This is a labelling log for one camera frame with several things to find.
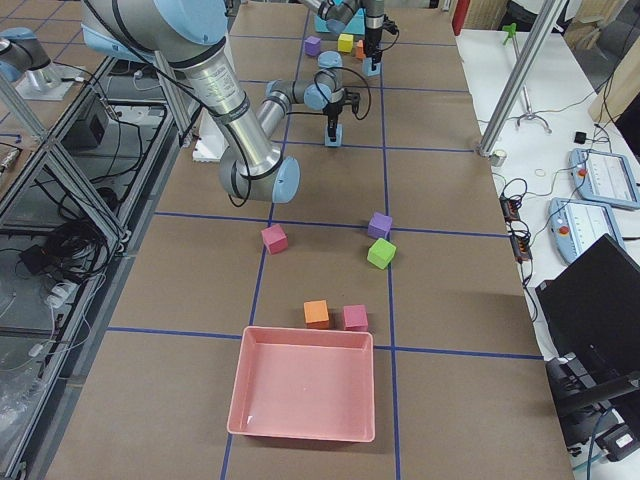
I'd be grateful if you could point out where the third robot arm grey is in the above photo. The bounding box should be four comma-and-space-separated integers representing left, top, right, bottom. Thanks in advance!
1, 27, 60, 91

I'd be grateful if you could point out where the black laptop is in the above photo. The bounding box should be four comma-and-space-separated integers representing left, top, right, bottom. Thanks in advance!
536, 234, 639, 375

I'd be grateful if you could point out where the teach pendant near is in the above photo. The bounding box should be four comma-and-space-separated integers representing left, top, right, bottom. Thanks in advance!
549, 197, 624, 264

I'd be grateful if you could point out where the aluminium frame post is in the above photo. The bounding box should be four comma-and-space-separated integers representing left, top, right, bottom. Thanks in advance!
476, 0, 566, 157

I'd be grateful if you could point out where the purple foam block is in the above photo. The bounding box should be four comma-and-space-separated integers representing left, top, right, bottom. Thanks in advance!
304, 35, 322, 57
367, 211, 393, 239

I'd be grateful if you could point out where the light blue block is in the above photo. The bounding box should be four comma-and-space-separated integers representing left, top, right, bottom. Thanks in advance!
324, 124, 343, 148
362, 57, 381, 77

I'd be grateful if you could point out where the blue plastic bin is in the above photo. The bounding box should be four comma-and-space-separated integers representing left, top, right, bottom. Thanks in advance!
314, 9, 365, 35

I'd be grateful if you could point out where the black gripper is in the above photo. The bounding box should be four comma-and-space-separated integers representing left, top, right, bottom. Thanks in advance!
364, 14, 398, 70
322, 89, 360, 141

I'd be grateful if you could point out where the orange foam block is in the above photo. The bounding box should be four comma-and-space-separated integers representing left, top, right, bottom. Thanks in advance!
303, 300, 330, 329
355, 40, 366, 61

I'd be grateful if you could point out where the teach pendant far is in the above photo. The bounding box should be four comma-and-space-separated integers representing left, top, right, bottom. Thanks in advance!
569, 149, 639, 210

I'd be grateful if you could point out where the purple foam block left side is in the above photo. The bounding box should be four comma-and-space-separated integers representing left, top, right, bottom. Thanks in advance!
304, 35, 322, 57

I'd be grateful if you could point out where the yellow foam block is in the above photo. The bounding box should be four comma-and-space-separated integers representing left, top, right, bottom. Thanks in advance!
337, 33, 354, 54

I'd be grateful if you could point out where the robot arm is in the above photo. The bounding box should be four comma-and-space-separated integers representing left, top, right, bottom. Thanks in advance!
82, 1, 360, 206
300, 0, 400, 76

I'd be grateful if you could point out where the orange foam block right side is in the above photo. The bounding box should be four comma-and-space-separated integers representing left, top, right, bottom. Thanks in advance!
303, 300, 330, 329

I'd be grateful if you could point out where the green foam block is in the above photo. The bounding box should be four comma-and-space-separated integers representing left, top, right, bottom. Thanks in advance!
367, 238, 397, 270

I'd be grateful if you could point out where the magenta foam block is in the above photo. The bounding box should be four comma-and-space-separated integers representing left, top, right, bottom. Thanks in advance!
261, 224, 288, 255

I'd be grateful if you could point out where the green clamp stand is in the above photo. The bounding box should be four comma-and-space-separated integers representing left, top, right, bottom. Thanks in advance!
501, 22, 553, 134

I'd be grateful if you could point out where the purple foam block right side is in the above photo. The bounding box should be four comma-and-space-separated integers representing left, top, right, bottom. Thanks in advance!
367, 211, 393, 239

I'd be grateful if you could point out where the teach pendant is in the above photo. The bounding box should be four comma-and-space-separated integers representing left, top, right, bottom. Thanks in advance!
549, 197, 624, 264
569, 149, 639, 210

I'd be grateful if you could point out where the orange foam block left side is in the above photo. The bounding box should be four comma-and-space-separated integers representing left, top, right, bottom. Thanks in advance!
355, 40, 366, 61

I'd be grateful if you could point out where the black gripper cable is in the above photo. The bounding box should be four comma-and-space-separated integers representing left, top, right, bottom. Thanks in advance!
279, 66, 373, 121

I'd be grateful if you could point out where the pink plastic bin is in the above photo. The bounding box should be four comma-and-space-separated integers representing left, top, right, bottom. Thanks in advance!
227, 326, 376, 443

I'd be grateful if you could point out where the pink foam block near bin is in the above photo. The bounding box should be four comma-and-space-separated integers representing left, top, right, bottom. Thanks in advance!
343, 304, 369, 332

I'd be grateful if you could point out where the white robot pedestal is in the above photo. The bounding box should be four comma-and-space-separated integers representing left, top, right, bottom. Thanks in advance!
192, 113, 228, 163

